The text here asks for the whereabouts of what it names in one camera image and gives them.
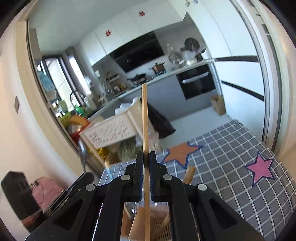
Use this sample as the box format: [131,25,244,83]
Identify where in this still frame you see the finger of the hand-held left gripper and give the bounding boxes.
[43,173,95,215]

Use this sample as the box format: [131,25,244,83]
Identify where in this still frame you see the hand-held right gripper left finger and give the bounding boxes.
[25,152,144,241]

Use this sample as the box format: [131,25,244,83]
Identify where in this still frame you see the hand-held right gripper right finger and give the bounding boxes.
[149,151,266,241]

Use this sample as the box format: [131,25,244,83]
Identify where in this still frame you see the white plastic utensil holder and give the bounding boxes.
[120,202,173,241]

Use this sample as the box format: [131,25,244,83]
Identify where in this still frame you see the pink plastic chair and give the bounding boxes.
[31,177,64,210]

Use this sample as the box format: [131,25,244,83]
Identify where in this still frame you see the gold foil decoration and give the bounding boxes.
[97,147,110,160]

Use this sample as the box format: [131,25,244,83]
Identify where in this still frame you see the red plastic basin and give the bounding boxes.
[69,130,81,145]

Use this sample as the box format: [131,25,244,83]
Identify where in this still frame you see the white perforated basket cart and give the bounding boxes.
[79,100,162,167]

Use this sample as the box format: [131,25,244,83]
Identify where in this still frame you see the black hanging bag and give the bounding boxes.
[147,103,176,139]

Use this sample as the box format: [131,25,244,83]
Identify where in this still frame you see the black boxy object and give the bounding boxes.
[1,171,42,220]

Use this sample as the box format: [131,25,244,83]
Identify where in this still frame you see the grey checked star tablecloth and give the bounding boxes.
[97,119,289,241]

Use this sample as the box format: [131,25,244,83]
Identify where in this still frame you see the grey kitchen base cabinet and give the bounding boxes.
[88,76,185,144]

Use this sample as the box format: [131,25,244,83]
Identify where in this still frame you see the curved kitchen faucet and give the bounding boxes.
[69,90,85,109]

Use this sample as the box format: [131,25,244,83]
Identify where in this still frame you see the countertop spice rack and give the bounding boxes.
[103,74,126,95]

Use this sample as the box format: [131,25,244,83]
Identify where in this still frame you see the black wok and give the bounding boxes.
[127,73,148,85]

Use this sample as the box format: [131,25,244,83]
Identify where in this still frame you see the cardboard box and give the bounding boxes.
[210,95,226,116]

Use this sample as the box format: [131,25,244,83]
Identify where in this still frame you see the black built-in oven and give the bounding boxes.
[176,64,216,100]

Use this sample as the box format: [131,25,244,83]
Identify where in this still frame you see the steel cooking pot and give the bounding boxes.
[150,61,166,76]

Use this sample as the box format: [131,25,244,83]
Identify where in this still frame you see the black range hood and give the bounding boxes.
[109,32,165,73]

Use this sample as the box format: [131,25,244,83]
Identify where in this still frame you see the white refrigerator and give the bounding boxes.
[185,0,265,139]

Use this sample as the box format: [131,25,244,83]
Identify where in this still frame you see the dark round rack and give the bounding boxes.
[184,38,200,50]

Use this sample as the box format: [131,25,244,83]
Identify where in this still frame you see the white upper kitchen cabinets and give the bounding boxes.
[80,2,188,66]

